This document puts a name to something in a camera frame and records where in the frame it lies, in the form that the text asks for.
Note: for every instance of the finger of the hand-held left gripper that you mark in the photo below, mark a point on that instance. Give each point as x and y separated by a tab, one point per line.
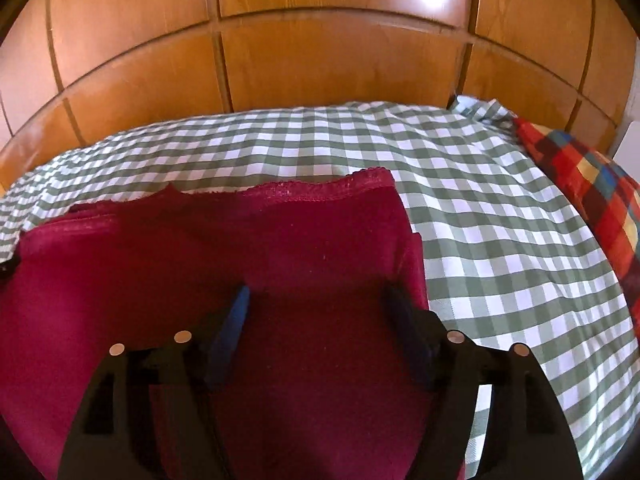
7	266

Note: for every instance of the multicolour plaid pillow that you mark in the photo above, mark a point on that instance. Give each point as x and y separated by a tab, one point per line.
595	195

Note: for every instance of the green checkered bed sheet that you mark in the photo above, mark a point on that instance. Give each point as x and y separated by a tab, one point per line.
480	220

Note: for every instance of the maroon sweater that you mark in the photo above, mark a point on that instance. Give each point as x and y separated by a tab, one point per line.
280	270

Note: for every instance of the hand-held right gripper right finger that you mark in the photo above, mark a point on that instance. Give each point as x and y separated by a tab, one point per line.
403	318

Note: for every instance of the wooden panel headboard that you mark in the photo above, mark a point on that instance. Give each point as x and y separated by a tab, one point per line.
320	35

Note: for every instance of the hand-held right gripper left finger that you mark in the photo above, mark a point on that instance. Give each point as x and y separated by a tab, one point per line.
231	321

